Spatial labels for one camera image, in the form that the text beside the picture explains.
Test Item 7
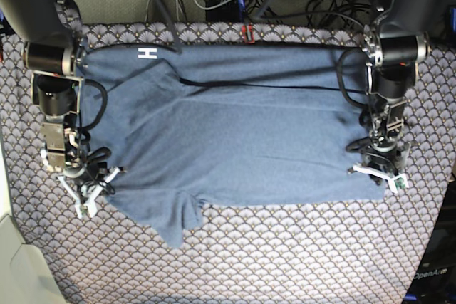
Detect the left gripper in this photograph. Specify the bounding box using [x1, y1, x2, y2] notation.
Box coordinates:
[347, 140, 410, 193]

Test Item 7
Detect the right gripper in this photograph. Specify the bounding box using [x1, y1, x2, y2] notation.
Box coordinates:
[57, 154, 126, 219]

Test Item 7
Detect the blue T-shirt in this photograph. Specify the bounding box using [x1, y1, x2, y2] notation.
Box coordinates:
[76, 45, 384, 248]

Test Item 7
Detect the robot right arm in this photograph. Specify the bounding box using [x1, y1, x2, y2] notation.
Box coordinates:
[1, 0, 122, 218]

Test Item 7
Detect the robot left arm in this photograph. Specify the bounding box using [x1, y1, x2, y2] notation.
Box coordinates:
[336, 0, 449, 193]

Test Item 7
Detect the fan-patterned tablecloth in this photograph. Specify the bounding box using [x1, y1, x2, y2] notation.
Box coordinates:
[1, 35, 455, 303]

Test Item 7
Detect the black OpenArm base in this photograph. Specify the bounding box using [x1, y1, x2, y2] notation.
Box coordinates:
[403, 179, 455, 303]

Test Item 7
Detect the white furniture at left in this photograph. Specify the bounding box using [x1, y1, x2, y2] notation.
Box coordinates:
[1, 151, 66, 303]

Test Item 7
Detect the red table clamp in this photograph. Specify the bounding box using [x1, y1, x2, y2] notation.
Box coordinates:
[241, 23, 255, 44]

